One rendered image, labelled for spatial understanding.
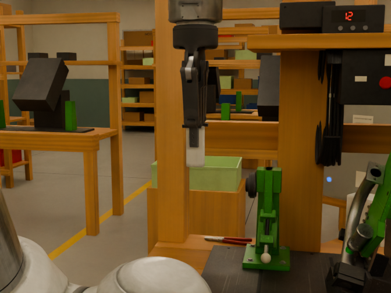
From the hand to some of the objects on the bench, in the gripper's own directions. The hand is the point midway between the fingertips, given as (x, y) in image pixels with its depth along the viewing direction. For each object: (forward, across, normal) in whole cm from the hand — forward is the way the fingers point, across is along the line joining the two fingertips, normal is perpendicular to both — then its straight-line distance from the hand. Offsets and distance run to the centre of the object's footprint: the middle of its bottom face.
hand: (195, 146), depth 80 cm
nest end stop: (+39, -30, +30) cm, 58 cm away
